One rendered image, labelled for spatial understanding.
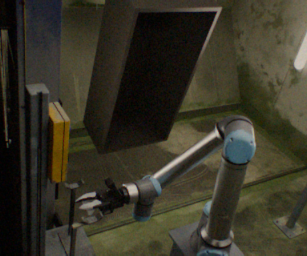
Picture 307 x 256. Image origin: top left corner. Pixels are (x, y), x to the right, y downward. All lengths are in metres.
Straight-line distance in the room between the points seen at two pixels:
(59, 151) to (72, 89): 2.38
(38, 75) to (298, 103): 2.98
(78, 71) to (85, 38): 0.32
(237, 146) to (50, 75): 0.86
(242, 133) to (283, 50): 2.83
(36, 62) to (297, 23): 2.96
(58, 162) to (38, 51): 0.56
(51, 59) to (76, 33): 2.03
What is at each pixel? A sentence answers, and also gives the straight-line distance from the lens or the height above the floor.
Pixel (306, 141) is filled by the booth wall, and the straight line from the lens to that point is 4.17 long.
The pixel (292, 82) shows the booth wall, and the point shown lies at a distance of 4.19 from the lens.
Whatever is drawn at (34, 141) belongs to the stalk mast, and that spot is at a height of 1.47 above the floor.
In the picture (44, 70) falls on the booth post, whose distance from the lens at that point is 1.73.
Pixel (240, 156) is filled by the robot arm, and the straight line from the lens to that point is 1.48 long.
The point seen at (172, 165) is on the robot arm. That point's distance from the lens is 1.76.
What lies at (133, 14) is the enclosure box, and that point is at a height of 1.59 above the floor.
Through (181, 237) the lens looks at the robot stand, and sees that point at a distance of 2.16.
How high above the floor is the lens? 2.22
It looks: 33 degrees down
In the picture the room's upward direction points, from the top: 12 degrees clockwise
